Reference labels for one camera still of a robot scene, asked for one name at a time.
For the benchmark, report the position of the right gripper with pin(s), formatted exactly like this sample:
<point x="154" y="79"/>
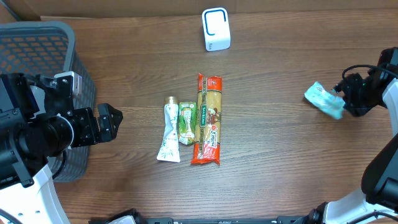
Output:
<point x="347" y="98"/>

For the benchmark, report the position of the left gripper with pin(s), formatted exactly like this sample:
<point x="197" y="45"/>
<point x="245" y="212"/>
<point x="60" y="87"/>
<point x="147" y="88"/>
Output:
<point x="94" y="126"/>

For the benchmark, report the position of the teal packet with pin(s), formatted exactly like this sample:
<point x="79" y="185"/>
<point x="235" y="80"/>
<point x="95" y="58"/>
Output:
<point x="325" y="101"/>

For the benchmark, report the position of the white tube with gold cap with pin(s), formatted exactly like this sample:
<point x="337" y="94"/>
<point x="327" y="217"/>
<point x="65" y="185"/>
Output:
<point x="169" y="148"/>

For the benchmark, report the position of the green snack packet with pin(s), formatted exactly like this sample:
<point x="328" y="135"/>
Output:
<point x="187" y="122"/>

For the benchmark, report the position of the orange spaghetti packet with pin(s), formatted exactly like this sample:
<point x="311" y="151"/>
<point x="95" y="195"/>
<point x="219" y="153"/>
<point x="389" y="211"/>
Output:
<point x="207" y="143"/>

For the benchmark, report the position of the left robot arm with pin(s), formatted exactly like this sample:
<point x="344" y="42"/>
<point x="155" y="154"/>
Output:
<point x="39" y="123"/>

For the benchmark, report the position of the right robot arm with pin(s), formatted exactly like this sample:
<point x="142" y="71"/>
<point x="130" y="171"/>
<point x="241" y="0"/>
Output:
<point x="377" y="196"/>

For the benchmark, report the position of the white barcode scanner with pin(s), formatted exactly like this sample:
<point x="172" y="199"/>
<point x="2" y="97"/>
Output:
<point x="216" y="29"/>

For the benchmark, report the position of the grey plastic shopping basket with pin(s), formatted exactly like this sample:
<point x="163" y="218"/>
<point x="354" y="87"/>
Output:
<point x="48" y="48"/>

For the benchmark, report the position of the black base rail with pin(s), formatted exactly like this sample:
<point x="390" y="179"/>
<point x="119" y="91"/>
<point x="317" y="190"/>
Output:
<point x="134" y="217"/>

